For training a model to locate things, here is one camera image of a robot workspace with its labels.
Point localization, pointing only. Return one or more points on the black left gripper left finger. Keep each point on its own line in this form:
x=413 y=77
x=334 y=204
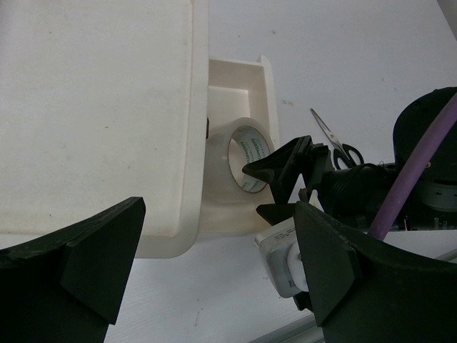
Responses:
x=68 y=286

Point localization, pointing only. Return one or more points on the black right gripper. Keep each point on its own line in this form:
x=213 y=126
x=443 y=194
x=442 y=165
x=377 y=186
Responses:
x=281 y=169

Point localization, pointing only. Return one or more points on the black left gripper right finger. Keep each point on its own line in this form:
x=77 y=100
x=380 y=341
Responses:
x=365 y=290

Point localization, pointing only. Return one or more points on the clear tape roll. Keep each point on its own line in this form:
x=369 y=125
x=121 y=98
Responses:
x=229 y=148

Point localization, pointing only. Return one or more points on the white drawer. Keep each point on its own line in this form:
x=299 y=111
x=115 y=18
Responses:
x=239 y=89

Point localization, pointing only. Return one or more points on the white drawer cabinet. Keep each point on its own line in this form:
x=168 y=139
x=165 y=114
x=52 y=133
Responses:
x=102 y=101

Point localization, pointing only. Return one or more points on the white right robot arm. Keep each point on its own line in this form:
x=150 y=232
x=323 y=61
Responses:
x=415 y=192

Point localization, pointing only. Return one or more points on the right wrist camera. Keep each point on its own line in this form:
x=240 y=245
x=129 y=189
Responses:
x=280 y=253

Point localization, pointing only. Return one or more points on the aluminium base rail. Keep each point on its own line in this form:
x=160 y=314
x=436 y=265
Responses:
x=303 y=330

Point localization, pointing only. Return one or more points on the black handled scissors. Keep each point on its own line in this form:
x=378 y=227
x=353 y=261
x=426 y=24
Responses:
x=344 y=155

